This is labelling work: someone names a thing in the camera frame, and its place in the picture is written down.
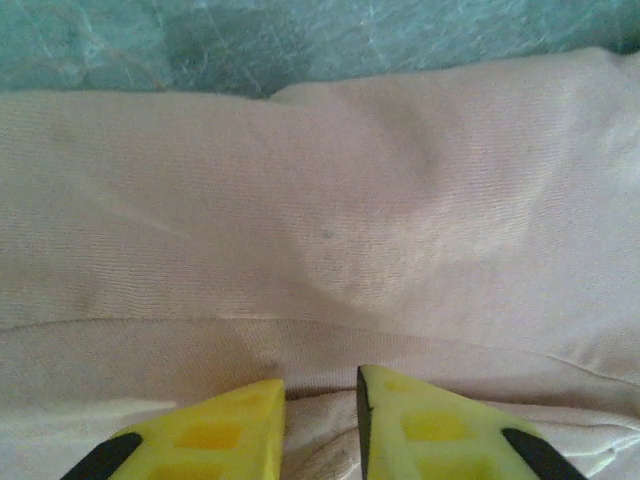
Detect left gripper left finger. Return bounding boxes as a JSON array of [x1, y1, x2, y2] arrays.
[[59, 377, 288, 480]]

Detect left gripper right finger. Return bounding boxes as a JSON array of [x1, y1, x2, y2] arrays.
[[355, 364, 590, 480]]

